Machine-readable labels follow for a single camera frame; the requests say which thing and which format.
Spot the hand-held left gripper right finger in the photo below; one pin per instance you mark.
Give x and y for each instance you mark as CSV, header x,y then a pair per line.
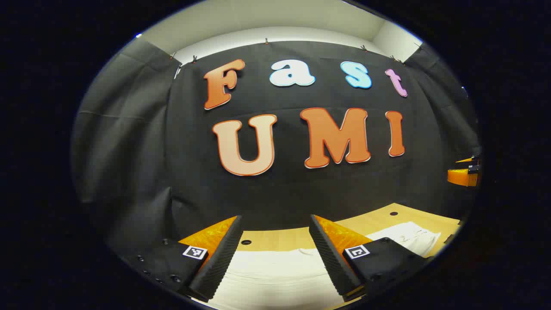
x,y
329,258

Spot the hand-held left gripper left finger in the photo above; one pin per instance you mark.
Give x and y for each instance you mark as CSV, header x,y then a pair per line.
x,y
219,258

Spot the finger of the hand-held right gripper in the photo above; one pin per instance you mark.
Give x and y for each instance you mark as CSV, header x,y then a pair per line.
x,y
460,176
465,160

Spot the white jeans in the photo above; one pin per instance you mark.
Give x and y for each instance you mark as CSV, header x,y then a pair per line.
x,y
275,275

